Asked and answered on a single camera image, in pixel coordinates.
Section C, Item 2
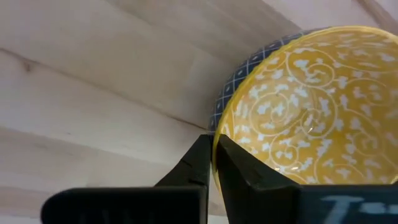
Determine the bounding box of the yellow patterned ceramic bowl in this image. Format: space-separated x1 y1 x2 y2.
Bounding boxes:
207 26 398 194

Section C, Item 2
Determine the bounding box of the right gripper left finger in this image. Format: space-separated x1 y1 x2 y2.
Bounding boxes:
40 134 213 224

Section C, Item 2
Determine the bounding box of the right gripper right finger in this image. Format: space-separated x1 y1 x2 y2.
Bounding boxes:
216 134 398 224

